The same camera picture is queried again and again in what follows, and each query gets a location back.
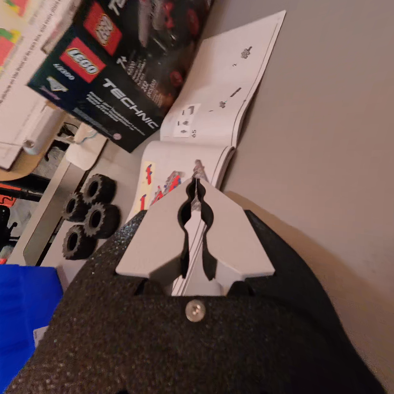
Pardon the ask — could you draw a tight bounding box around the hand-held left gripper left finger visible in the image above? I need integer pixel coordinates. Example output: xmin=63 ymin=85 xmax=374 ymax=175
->
xmin=115 ymin=178 xmax=197 ymax=295

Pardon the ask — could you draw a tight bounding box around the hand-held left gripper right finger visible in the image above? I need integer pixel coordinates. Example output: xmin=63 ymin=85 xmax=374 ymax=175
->
xmin=197 ymin=178 xmax=276 ymax=295

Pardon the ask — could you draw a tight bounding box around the grey desk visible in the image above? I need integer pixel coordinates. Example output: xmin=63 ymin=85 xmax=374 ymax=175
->
xmin=6 ymin=0 xmax=394 ymax=385

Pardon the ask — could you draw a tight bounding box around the blue plastic bin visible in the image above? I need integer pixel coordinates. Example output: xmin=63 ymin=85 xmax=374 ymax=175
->
xmin=0 ymin=264 xmax=63 ymax=379

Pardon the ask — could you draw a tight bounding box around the white instruction booklet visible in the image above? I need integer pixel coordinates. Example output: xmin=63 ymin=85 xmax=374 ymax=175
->
xmin=125 ymin=10 xmax=287 ymax=296

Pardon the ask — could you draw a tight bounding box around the black toy set box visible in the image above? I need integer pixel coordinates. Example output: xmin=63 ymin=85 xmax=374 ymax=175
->
xmin=27 ymin=0 xmax=216 ymax=153

